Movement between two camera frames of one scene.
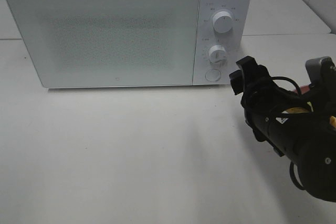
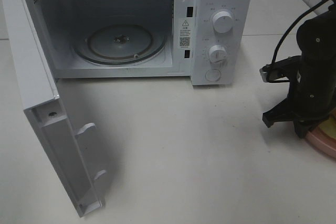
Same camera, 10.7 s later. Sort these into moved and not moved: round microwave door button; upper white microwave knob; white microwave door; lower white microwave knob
Moved: white microwave door
Not moved: round microwave door button; upper white microwave knob; lower white microwave knob
